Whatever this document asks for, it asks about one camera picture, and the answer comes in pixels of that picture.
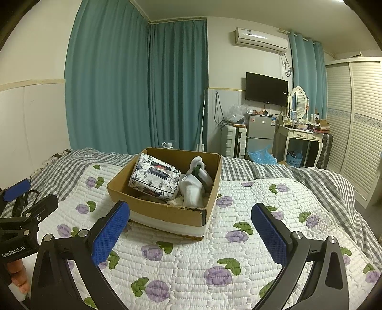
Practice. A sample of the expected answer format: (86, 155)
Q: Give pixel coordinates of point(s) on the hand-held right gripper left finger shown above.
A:
(110, 232)

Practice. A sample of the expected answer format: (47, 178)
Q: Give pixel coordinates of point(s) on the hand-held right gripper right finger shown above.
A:
(268, 232)

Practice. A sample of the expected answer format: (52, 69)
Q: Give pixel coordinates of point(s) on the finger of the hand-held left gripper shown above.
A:
(40, 205)
(18, 189)

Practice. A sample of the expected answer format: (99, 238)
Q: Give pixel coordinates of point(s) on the cardboard box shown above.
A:
(167, 215)

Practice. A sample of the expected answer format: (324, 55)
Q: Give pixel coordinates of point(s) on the floral print tissue pack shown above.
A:
(155, 176)

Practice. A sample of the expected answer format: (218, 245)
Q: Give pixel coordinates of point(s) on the cream cloth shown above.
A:
(176, 201)

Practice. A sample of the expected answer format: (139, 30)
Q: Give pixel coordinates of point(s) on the white and green sock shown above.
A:
(199, 170)

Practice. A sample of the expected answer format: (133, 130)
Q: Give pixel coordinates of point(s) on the person's left hand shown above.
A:
(19, 275)

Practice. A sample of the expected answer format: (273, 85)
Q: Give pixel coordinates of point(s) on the patterned pillow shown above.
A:
(58, 156)

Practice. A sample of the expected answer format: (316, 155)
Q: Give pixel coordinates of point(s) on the blue plastic bag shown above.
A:
(262, 156)

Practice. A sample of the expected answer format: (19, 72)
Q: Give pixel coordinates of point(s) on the blue plastic basket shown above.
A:
(294, 159)

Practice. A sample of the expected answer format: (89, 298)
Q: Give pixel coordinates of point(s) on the white floral quilt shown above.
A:
(185, 268)

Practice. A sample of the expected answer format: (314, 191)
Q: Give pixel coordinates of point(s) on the white suitcase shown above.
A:
(234, 141)

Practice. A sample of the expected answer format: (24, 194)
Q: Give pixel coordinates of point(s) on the dark suitcase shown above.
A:
(323, 152)

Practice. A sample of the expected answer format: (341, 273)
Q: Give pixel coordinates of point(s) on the small silver fridge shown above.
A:
(261, 134)

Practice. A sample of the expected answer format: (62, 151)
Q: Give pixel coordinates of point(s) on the white dressing table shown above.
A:
(301, 135)

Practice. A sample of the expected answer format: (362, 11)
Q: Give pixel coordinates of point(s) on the white and green container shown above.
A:
(167, 145)

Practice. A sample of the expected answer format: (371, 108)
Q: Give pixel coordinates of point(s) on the brown box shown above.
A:
(323, 125)

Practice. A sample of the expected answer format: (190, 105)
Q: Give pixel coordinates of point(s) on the clear plastic bag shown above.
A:
(237, 114)

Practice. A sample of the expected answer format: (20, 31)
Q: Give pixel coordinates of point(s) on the white mop pole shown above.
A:
(203, 125)

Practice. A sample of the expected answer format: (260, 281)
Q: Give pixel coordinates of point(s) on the white oval mirror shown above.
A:
(298, 101)

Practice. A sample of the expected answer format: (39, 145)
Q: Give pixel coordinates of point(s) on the white louvred wardrobe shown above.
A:
(358, 128)

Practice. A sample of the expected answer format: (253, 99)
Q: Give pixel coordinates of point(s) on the wide teal curtain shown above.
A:
(104, 77)

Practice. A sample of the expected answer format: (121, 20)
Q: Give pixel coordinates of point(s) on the teal corner curtain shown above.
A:
(177, 83)

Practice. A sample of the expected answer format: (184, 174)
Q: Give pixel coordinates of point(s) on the narrow teal curtain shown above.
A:
(307, 71)

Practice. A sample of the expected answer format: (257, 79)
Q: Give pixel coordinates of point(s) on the white air conditioner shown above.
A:
(261, 38)

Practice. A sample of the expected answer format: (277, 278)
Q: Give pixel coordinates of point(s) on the black wall television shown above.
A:
(266, 88)

